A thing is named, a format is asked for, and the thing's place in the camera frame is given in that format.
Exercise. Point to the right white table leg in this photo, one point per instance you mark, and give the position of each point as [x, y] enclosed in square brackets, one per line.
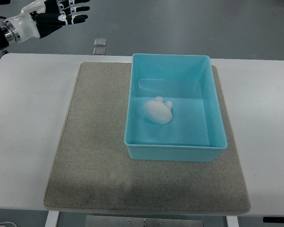
[232, 221]

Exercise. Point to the white table leg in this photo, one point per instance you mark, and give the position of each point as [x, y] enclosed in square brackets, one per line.
[232, 221]
[52, 219]

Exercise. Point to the black table control panel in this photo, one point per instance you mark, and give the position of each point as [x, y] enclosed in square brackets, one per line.
[273, 220]

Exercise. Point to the upper floor socket plate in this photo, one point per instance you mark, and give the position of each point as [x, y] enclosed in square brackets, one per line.
[100, 42]

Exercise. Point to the metal table base plate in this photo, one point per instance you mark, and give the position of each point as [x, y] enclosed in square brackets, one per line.
[110, 221]

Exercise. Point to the blue plastic box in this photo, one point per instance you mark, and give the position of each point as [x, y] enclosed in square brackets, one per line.
[196, 131]

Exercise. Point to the grey felt mat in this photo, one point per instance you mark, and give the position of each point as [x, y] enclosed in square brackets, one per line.
[92, 170]

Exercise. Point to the lower floor socket plate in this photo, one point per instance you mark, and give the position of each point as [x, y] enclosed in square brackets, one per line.
[99, 51]

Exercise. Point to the white bunny toy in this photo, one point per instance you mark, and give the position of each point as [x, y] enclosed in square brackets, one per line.
[157, 111]

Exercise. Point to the left white table leg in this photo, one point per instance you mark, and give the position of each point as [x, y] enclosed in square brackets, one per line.
[52, 219]

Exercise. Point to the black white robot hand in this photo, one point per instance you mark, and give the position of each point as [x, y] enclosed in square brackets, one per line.
[43, 17]

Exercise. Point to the floor socket plate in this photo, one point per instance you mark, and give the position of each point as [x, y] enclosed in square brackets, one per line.
[100, 42]
[99, 51]

